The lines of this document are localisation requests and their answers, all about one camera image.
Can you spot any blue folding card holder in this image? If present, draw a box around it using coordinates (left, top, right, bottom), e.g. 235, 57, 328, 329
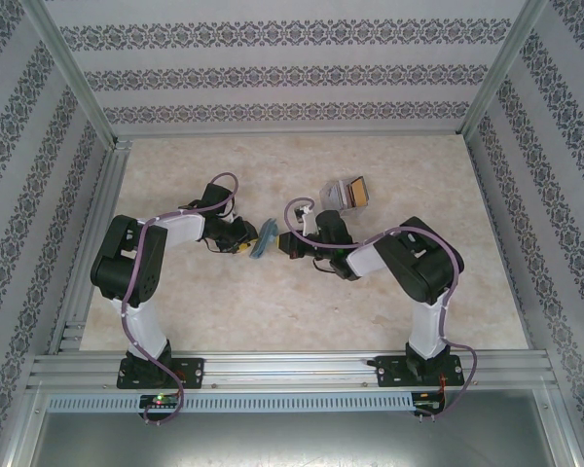
248, 218, 281, 262

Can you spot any gold brown credit card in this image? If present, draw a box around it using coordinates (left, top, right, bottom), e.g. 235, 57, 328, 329
347, 178, 372, 206

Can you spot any left controller circuit board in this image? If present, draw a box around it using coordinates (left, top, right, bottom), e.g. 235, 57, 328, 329
138, 392, 182, 410

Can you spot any grey metal panel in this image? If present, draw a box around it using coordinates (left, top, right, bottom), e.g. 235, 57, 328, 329
28, 412, 557, 467

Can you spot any aluminium back frame bar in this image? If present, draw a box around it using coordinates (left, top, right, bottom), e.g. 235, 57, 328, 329
112, 126, 467, 140

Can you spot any aluminium mounting rail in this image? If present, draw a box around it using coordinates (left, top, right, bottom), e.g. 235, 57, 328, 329
26, 350, 552, 391

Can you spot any aluminium side table rail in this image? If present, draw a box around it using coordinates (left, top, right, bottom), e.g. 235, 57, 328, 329
48, 138, 135, 354

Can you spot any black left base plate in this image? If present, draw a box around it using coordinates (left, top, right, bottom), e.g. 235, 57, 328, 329
118, 357, 206, 391

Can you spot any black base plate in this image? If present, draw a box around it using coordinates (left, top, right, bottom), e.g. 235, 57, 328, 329
118, 357, 206, 391
375, 353, 464, 389

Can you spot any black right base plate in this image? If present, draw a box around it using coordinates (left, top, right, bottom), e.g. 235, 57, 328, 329
375, 353, 464, 389

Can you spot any grey slotted cable duct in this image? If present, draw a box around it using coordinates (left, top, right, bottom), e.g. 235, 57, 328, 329
46, 391, 416, 414

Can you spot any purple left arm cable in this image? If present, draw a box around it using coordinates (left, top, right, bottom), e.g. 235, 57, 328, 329
118, 172, 239, 423

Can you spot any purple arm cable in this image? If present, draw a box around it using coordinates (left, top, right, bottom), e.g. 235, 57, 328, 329
283, 196, 480, 419
118, 172, 239, 423

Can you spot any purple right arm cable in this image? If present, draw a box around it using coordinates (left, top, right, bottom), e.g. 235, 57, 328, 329
283, 196, 480, 419

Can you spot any short aluminium frame post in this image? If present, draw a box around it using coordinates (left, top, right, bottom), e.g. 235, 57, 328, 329
0, 381, 51, 467
534, 388, 584, 467

